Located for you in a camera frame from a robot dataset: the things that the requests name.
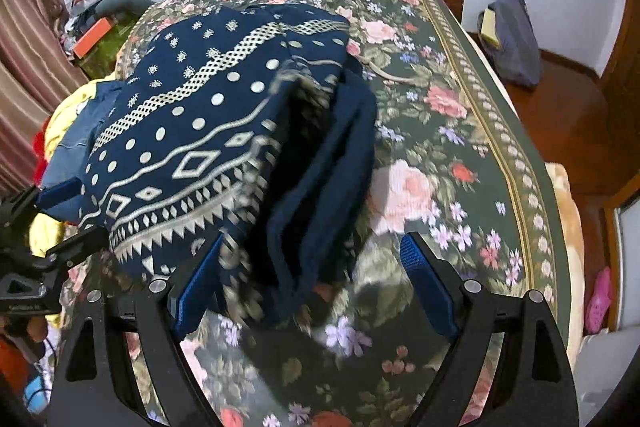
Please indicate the yellow cloth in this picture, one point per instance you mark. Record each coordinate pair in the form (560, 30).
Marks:
(62, 117)

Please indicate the beige blanket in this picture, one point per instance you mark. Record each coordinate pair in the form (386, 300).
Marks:
(570, 217)

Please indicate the person's left hand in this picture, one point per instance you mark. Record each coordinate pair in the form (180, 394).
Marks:
(37, 329)

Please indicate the red cloth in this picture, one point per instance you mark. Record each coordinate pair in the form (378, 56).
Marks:
(42, 142)

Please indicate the orange box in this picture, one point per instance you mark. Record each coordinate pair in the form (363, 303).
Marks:
(92, 38)

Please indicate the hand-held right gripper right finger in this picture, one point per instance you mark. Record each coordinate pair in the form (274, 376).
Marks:
(430, 287)

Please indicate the pink cloth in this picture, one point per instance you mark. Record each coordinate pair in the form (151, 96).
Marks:
(600, 302)

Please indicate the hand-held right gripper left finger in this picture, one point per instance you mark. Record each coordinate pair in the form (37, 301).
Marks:
(192, 302)

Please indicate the striped curtain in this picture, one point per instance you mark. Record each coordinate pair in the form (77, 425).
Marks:
(30, 32)

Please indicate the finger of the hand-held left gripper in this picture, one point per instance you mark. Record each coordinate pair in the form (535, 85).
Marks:
(62, 196)
(80, 246)

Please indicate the blue-grey bag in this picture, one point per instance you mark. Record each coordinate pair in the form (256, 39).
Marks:
(520, 37)

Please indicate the floral bedspread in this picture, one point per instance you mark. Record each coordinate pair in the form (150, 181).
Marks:
(450, 132)

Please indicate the white panel wooden frame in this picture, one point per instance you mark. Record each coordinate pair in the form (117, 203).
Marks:
(627, 267)

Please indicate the blue denim garment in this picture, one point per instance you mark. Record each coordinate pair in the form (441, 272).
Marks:
(75, 137)

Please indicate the navy patterned garment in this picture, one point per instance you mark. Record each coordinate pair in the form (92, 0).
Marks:
(200, 107)

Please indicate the grey bolster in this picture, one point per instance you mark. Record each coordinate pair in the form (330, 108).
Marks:
(122, 2)

